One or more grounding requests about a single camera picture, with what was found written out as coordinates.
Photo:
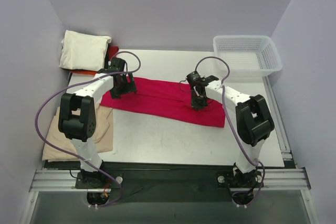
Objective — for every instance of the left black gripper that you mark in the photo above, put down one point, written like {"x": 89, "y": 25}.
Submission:
{"x": 123, "y": 89}

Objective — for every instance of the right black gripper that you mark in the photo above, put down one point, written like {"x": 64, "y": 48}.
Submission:
{"x": 198, "y": 102}

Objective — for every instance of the magenta red t shirt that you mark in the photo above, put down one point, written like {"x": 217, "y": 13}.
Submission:
{"x": 168, "y": 100}

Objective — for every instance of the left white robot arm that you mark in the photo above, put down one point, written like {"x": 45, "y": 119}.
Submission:
{"x": 77, "y": 114}

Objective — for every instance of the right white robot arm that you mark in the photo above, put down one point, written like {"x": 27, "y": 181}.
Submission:
{"x": 254, "y": 123}

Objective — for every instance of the folded red orange shirts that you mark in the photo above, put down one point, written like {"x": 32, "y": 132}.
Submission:
{"x": 111, "y": 51}

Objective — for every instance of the folded white t shirt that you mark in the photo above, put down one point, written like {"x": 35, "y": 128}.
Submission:
{"x": 83, "y": 52}

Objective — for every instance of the folded beige t shirt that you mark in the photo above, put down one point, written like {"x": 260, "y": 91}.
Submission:
{"x": 102, "y": 137}

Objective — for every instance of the white plastic basket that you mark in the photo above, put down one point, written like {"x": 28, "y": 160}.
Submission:
{"x": 248, "y": 56}

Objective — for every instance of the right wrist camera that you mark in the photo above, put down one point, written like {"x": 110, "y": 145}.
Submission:
{"x": 193, "y": 77}

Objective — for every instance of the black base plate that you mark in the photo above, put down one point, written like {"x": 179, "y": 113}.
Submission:
{"x": 234, "y": 186}

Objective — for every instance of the aluminium right side rail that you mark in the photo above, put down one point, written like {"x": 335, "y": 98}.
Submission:
{"x": 279, "y": 127}

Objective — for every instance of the aluminium rail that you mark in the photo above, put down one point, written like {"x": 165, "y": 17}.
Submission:
{"x": 279, "y": 127}
{"x": 61, "y": 180}

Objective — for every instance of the aluminium front rail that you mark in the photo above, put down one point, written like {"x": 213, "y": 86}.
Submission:
{"x": 61, "y": 180}

